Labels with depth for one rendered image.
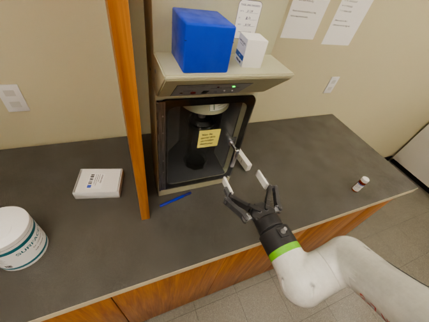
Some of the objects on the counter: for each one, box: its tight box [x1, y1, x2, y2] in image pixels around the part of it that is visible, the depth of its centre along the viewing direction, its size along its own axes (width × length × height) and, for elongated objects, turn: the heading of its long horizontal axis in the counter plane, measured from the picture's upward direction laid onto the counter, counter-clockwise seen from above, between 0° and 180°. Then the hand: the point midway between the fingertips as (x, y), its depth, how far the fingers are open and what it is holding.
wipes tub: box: [0, 206, 49, 271], centre depth 63 cm, size 13×13×15 cm
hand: (242, 177), depth 76 cm, fingers open, 13 cm apart
